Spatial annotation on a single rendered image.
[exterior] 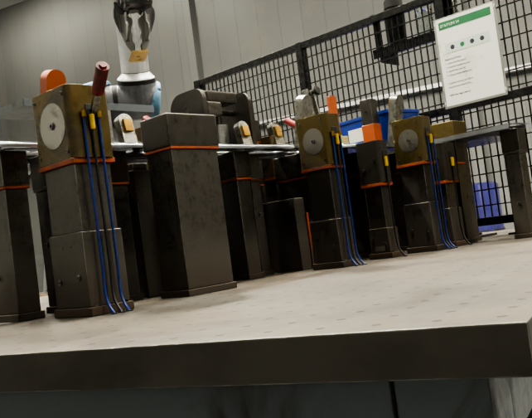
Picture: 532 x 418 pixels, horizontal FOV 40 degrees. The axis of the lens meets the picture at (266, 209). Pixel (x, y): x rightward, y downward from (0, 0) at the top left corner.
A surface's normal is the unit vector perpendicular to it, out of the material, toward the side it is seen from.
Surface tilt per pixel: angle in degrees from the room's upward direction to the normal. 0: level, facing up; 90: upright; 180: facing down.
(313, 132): 90
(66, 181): 90
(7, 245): 90
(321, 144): 90
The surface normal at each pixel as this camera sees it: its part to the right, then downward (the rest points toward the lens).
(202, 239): 0.72, -0.12
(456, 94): -0.68, 0.06
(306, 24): -0.46, 0.02
